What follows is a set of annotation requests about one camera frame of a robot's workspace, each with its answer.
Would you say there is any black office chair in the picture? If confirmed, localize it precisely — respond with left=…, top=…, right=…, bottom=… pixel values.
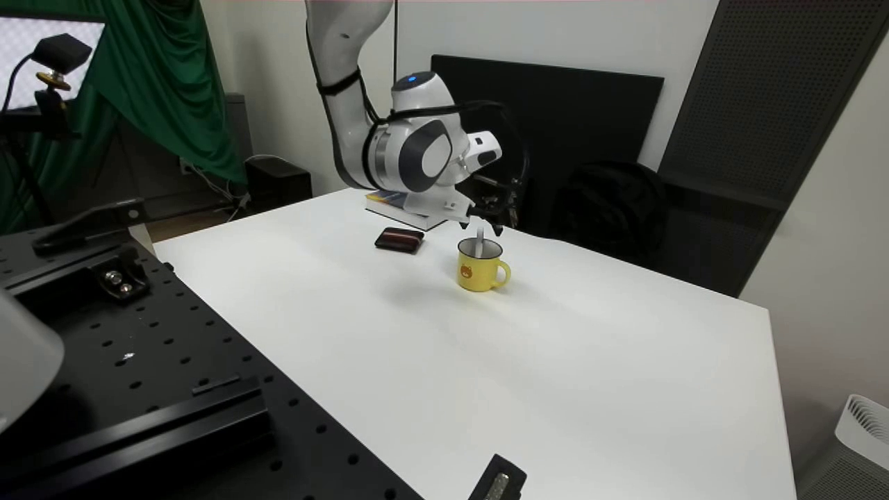
left=553, top=157, right=671, bottom=266

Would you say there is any blue hardcover book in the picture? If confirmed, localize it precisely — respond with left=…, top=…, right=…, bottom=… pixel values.
left=361, top=189, right=451, bottom=234

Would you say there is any yellow enamel mug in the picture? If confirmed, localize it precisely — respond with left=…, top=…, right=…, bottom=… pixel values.
left=457, top=234, right=515, bottom=295

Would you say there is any black monitor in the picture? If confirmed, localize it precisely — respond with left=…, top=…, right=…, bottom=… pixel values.
left=429, top=52, right=668, bottom=239

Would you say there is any black camera on stand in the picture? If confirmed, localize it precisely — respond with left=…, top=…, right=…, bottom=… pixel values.
left=0, top=30, right=96, bottom=224

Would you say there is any black box with red stripe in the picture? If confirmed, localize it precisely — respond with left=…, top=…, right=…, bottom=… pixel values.
left=372, top=224, right=429, bottom=256

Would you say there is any green curtain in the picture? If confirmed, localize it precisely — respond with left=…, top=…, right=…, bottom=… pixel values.
left=0, top=0, right=251, bottom=234

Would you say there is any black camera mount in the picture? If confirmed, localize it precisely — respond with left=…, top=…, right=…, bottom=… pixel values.
left=464, top=449, right=532, bottom=500

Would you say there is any small metal clamp block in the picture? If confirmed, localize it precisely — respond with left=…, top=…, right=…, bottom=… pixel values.
left=96, top=260, right=153, bottom=305

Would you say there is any dark grey partition panel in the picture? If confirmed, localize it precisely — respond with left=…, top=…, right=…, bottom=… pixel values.
left=647, top=0, right=889, bottom=299

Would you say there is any white air purifier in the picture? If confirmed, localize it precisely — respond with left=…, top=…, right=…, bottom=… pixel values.
left=797, top=392, right=889, bottom=500

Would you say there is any black clamp bar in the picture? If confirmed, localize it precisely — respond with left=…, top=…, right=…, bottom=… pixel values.
left=30, top=195, right=151, bottom=259

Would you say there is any black optical breadboard table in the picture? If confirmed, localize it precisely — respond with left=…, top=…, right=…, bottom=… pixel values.
left=0, top=196, right=429, bottom=500

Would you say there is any black cube speaker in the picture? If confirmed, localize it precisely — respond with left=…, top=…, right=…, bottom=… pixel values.
left=244, top=153, right=315, bottom=214

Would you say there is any white rounded plastic cover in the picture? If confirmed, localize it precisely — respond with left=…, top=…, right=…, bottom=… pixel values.
left=0, top=287, right=68, bottom=438

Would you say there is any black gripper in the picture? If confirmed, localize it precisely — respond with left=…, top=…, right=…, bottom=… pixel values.
left=460, top=169, right=524, bottom=239

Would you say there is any bright white screen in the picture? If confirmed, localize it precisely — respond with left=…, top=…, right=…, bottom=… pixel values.
left=0, top=13, right=110, bottom=112

